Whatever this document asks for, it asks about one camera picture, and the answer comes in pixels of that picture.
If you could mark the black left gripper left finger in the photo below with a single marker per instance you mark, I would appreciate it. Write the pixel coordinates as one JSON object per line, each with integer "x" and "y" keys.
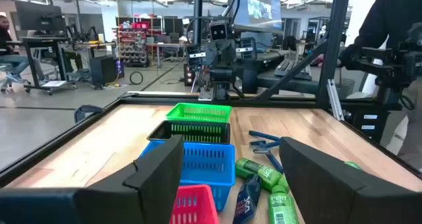
{"x": 151, "y": 184}

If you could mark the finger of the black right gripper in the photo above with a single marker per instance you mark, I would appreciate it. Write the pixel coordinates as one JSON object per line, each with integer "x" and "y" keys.
{"x": 194, "y": 55}
{"x": 248, "y": 49}

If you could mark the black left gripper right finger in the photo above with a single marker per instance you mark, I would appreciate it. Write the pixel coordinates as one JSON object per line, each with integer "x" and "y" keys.
{"x": 329, "y": 191}

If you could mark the black desk monitor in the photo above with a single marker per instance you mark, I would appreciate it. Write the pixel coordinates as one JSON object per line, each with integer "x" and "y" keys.
{"x": 39, "y": 16}

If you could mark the blue disposable razor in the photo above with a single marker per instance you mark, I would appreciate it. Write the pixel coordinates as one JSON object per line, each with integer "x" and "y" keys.
{"x": 263, "y": 135}
{"x": 258, "y": 144}
{"x": 275, "y": 161}

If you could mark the black keyboard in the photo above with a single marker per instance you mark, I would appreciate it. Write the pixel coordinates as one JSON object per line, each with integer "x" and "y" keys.
{"x": 290, "y": 67}

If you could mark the black plastic basket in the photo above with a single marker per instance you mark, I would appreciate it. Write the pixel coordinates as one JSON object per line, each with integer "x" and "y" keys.
{"x": 155, "y": 134}

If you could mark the dark blue chair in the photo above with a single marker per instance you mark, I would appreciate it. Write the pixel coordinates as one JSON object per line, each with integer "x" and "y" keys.
{"x": 87, "y": 111}

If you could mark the black rolling desk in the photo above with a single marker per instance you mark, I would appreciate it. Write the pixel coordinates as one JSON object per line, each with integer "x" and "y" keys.
{"x": 43, "y": 39}

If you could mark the black computer tower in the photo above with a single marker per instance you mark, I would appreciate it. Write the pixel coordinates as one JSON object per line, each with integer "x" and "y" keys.
{"x": 103, "y": 69}

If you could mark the shelf with red bins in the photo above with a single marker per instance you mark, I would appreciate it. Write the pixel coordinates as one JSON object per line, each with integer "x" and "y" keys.
{"x": 132, "y": 46}

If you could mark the blue plastic basket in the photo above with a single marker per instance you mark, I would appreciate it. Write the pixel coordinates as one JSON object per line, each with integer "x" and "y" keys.
{"x": 204, "y": 178}

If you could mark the standing person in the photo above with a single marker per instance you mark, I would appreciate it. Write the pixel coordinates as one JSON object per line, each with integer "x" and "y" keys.
{"x": 389, "y": 16}

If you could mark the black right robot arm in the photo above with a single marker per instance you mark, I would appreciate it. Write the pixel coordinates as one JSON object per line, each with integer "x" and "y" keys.
{"x": 222, "y": 82}

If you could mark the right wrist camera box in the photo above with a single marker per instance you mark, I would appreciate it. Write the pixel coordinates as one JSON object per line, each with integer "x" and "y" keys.
{"x": 219, "y": 30}

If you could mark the silver aluminium bracket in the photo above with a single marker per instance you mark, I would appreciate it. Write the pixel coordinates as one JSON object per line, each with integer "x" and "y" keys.
{"x": 334, "y": 99}

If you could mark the large display screen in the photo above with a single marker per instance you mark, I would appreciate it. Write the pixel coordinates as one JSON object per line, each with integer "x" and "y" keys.
{"x": 260, "y": 6}

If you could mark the red plastic basket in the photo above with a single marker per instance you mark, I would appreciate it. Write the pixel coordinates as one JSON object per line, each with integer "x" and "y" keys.
{"x": 194, "y": 207}

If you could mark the green plastic basket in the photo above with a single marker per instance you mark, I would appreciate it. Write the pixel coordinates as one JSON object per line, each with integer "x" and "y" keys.
{"x": 199, "y": 112}

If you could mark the seated person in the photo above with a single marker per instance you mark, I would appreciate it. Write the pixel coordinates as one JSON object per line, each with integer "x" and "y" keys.
{"x": 6, "y": 57}

